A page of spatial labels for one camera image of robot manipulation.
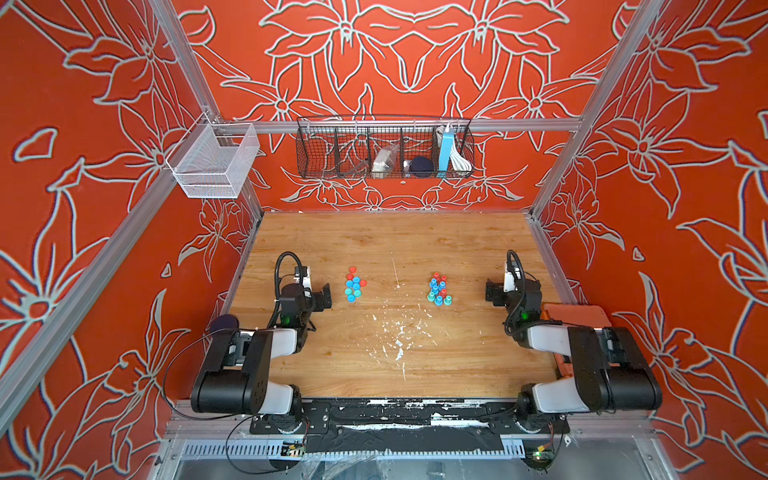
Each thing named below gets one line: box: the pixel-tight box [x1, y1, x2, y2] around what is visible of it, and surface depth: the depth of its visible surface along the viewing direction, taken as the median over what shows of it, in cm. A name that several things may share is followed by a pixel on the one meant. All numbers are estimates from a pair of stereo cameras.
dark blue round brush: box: [210, 314, 240, 337], surface depth 92 cm
